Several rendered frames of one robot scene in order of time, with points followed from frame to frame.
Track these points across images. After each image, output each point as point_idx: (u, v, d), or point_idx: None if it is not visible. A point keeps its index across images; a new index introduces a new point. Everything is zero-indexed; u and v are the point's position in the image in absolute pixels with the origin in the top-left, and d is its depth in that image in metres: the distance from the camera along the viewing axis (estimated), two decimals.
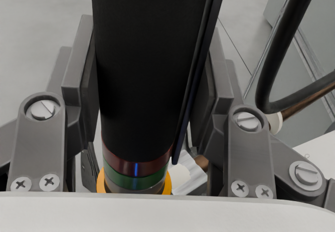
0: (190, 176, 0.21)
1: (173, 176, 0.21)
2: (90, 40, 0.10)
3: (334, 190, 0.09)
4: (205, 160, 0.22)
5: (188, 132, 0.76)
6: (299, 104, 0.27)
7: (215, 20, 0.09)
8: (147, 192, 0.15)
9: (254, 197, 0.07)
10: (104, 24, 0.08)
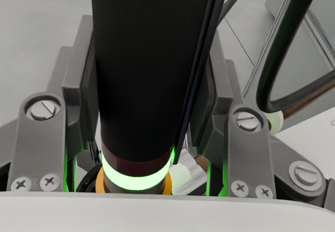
0: (190, 176, 0.21)
1: (173, 176, 0.20)
2: (91, 40, 0.10)
3: (333, 190, 0.09)
4: (205, 160, 0.22)
5: None
6: (299, 103, 0.27)
7: (218, 16, 0.09)
8: (148, 193, 0.15)
9: (254, 197, 0.07)
10: (104, 19, 0.08)
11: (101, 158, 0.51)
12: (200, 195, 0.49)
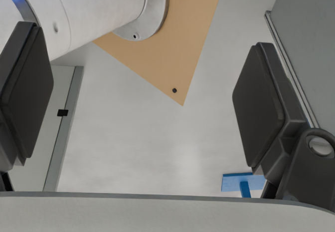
0: None
1: None
2: (22, 49, 0.10)
3: None
4: None
5: None
6: None
7: None
8: None
9: (304, 216, 0.07)
10: None
11: None
12: None
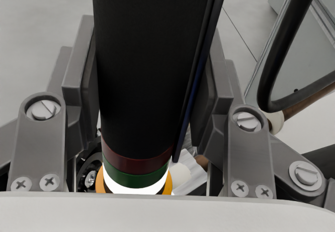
0: (191, 176, 0.21)
1: (173, 175, 0.20)
2: (91, 40, 0.10)
3: (333, 190, 0.09)
4: (206, 160, 0.22)
5: None
6: (300, 103, 0.27)
7: (219, 10, 0.09)
8: (148, 191, 0.15)
9: (254, 197, 0.07)
10: (104, 13, 0.08)
11: None
12: None
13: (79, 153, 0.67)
